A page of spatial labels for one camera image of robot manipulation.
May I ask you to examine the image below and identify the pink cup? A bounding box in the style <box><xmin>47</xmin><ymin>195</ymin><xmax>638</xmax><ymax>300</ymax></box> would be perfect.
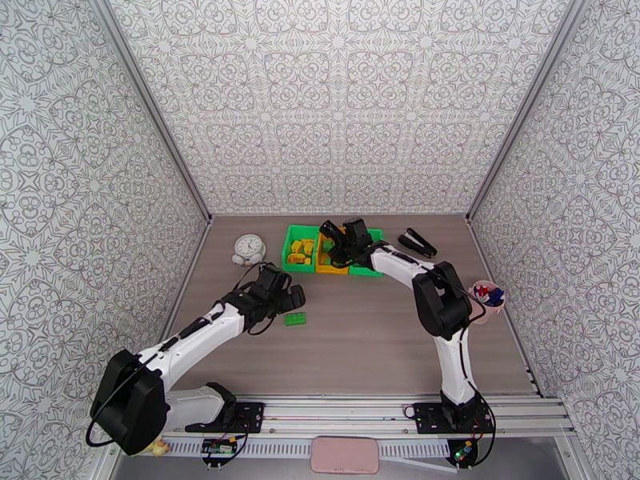
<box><xmin>469</xmin><ymin>279</ymin><xmax>506</xmax><ymax>326</ymax></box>

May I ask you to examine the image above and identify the circuit board with green light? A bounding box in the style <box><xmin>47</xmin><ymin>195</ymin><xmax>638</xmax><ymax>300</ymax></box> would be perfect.
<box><xmin>446</xmin><ymin>438</ymin><xmax>479</xmax><ymax>468</ymax></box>

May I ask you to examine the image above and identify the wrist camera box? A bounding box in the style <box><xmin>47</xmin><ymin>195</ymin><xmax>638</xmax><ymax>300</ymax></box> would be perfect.
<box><xmin>318</xmin><ymin>219</ymin><xmax>347</xmax><ymax>245</ymax></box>
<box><xmin>261</xmin><ymin>263</ymin><xmax>293</xmax><ymax>294</ymax></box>

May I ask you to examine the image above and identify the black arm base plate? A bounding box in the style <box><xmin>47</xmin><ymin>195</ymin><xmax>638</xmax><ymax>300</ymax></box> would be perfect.
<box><xmin>412</xmin><ymin>401</ymin><xmax>494</xmax><ymax>436</ymax></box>
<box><xmin>185</xmin><ymin>401</ymin><xmax>266</xmax><ymax>434</ymax></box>

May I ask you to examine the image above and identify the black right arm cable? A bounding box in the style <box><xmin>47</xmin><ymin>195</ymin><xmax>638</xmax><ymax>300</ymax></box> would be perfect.
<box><xmin>367</xmin><ymin>243</ymin><xmax>490</xmax><ymax>326</ymax></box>

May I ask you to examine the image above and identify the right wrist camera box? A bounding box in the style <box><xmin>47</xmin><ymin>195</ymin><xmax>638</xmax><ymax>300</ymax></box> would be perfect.
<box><xmin>318</xmin><ymin>219</ymin><xmax>347</xmax><ymax>245</ymax></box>

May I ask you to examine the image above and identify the white slotted cable duct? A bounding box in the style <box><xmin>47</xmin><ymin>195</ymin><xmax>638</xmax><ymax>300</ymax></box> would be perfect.
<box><xmin>167</xmin><ymin>438</ymin><xmax>451</xmax><ymax>461</ymax></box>

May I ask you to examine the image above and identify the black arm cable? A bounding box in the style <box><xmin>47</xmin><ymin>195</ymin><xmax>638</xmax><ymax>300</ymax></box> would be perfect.
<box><xmin>232</xmin><ymin>262</ymin><xmax>274</xmax><ymax>292</ymax></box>
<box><xmin>367</xmin><ymin>243</ymin><xmax>490</xmax><ymax>326</ymax></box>

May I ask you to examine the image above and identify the aluminium table side rail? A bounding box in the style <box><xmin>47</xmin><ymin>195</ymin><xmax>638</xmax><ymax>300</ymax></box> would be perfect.
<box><xmin>465</xmin><ymin>215</ymin><xmax>545</xmax><ymax>398</ymax></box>
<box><xmin>159</xmin><ymin>215</ymin><xmax>214</xmax><ymax>345</ymax></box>

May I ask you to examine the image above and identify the pink rectangular pad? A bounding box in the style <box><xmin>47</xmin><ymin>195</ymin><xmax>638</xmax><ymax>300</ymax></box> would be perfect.
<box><xmin>310</xmin><ymin>435</ymin><xmax>381</xmax><ymax>476</ymax></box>

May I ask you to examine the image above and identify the aluminium frame post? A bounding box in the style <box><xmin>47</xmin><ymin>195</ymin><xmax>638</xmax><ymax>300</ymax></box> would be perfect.
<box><xmin>465</xmin><ymin>0</ymin><xmax>591</xmax><ymax>225</ymax></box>
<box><xmin>85</xmin><ymin>0</ymin><xmax>214</xmax><ymax>225</ymax></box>

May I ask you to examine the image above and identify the white alarm clock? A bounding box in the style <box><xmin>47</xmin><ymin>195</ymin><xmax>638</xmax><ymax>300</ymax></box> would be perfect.
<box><xmin>231</xmin><ymin>234</ymin><xmax>267</xmax><ymax>270</ymax></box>

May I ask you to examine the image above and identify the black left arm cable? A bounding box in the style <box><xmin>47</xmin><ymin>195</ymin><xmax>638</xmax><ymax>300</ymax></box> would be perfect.
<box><xmin>232</xmin><ymin>262</ymin><xmax>274</xmax><ymax>292</ymax></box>

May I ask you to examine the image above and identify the yellow plastic bin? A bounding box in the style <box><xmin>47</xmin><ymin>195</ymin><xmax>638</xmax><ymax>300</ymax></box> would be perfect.
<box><xmin>314</xmin><ymin>228</ymin><xmax>351</xmax><ymax>276</ymax></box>

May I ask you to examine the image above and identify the green plastic bin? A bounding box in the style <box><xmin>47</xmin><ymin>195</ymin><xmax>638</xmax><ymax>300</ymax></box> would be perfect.
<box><xmin>347</xmin><ymin>227</ymin><xmax>387</xmax><ymax>278</ymax></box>
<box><xmin>283</xmin><ymin>224</ymin><xmax>321</xmax><ymax>274</ymax></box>

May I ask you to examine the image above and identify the black stapler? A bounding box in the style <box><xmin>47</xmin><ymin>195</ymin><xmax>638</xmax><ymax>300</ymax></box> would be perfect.
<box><xmin>398</xmin><ymin>227</ymin><xmax>438</xmax><ymax>260</ymax></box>

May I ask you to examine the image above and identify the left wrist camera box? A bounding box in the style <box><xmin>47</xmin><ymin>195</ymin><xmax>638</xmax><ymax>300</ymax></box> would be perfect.
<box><xmin>261</xmin><ymin>263</ymin><xmax>293</xmax><ymax>294</ymax></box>

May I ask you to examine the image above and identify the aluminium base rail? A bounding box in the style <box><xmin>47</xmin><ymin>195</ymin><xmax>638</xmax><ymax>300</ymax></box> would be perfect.
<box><xmin>107</xmin><ymin>393</ymin><xmax>576</xmax><ymax>437</ymax></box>

